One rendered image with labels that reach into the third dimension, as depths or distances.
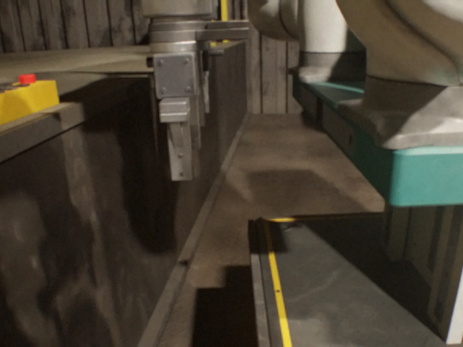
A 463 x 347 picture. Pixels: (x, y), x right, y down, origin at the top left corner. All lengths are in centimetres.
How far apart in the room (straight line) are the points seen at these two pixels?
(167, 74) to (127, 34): 379
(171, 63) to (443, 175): 31
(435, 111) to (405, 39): 23
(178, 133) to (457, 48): 34
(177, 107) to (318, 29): 48
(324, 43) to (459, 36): 68
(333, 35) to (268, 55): 313
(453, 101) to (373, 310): 50
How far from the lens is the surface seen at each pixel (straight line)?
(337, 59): 87
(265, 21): 104
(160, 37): 51
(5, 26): 494
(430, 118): 43
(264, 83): 401
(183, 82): 48
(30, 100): 76
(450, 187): 43
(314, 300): 83
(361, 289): 88
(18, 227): 67
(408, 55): 21
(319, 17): 87
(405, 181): 41
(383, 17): 20
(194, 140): 62
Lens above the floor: 83
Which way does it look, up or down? 20 degrees down
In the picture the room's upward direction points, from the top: 2 degrees counter-clockwise
